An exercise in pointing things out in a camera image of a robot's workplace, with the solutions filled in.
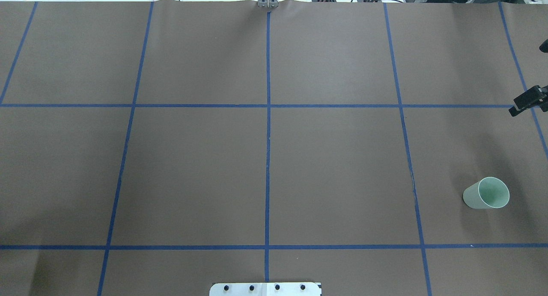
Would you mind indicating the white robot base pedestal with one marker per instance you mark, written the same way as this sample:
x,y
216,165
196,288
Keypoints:
x,y
266,289

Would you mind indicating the green plastic cup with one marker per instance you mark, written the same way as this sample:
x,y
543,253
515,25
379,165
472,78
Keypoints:
x,y
488,193

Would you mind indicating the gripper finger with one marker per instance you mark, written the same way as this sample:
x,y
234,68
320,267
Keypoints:
x,y
534,97

